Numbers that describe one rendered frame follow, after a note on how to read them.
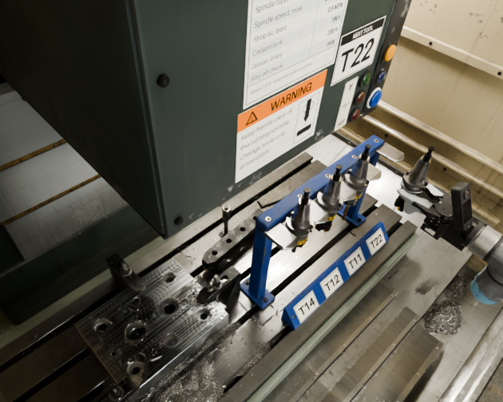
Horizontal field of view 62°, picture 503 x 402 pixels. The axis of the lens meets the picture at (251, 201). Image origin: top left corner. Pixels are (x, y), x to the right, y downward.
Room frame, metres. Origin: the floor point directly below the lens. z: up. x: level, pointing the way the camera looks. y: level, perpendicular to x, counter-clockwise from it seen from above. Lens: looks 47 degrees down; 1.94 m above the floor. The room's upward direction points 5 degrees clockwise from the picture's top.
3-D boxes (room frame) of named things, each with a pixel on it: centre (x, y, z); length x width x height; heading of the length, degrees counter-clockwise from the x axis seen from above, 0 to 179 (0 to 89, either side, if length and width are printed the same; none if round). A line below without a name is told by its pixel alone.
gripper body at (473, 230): (0.70, -0.51, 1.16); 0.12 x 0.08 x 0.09; 48
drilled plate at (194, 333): (0.46, 0.22, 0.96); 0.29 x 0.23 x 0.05; 138
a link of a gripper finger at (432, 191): (0.79, -0.45, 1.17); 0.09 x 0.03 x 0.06; 34
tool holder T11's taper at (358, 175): (0.78, -0.26, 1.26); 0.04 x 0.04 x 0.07
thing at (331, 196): (0.69, -0.19, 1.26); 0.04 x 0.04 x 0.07
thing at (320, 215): (0.65, -0.15, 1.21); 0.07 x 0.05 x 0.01; 48
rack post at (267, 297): (0.61, -0.04, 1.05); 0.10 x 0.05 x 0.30; 48
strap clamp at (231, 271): (0.57, 0.07, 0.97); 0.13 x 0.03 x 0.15; 138
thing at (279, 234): (0.57, -0.08, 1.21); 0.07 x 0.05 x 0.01; 48
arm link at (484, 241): (0.65, -0.57, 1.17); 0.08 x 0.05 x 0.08; 138
